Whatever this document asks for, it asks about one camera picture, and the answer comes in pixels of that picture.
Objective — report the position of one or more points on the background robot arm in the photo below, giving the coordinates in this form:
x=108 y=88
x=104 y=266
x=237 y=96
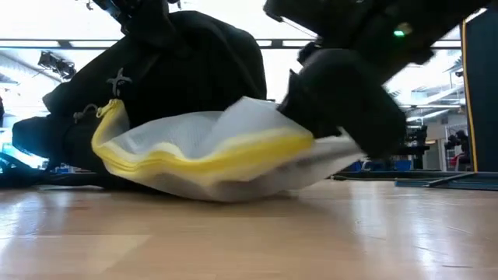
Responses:
x=459 y=140

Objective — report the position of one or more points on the black ceiling camera rig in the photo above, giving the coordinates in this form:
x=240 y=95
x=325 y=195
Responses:
x=58 y=65

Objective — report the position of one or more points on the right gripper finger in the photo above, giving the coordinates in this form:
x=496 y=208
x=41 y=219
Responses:
x=301 y=113

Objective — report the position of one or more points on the black table frame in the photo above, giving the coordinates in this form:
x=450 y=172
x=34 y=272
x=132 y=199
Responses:
x=369 y=175

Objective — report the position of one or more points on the translucent mesh pouch yellow trim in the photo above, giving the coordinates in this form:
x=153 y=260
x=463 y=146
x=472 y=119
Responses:
x=218 y=155

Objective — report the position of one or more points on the black partition yellow edge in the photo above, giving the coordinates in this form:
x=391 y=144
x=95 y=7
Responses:
x=484 y=97

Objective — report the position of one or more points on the black backpack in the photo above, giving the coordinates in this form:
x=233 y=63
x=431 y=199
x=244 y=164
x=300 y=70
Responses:
x=186 y=66

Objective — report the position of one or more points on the background robot station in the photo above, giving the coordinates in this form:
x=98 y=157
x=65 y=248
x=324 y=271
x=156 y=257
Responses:
x=418 y=140

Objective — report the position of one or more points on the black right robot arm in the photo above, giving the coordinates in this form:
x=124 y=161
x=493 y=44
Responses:
x=350 y=19

